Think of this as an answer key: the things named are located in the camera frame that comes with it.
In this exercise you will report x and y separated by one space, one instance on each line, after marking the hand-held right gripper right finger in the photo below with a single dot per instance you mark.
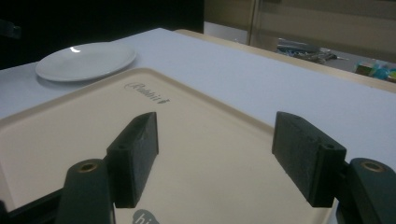
306 155

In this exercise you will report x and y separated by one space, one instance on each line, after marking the white ceramic plate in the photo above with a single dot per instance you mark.
85 61

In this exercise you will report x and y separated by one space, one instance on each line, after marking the beige plastic cutting board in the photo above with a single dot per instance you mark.
193 155

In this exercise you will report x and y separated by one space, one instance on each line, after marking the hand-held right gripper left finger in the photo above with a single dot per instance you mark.
134 158

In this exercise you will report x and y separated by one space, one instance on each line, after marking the colourful toy blocks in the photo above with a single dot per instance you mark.
376 71

